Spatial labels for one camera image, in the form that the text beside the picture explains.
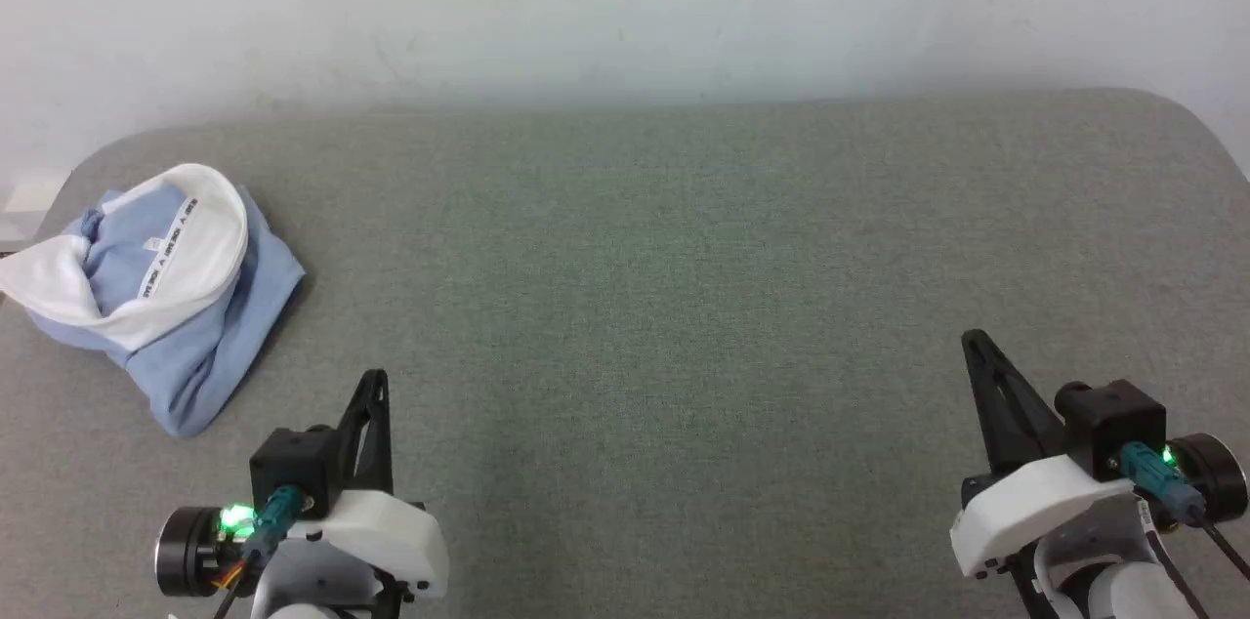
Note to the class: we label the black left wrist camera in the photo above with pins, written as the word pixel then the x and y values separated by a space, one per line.
pixel 293 463

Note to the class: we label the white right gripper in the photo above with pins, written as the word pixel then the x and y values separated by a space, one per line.
pixel 1025 502

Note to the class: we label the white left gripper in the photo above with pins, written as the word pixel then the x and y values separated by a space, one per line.
pixel 391 531

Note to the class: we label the light blue polo shirt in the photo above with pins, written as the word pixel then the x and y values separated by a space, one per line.
pixel 195 326

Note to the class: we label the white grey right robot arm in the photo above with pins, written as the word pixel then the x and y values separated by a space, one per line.
pixel 1221 477

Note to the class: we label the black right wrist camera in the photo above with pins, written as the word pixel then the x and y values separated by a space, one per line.
pixel 1113 424

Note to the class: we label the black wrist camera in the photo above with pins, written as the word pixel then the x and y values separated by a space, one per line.
pixel 293 463
pixel 1113 424

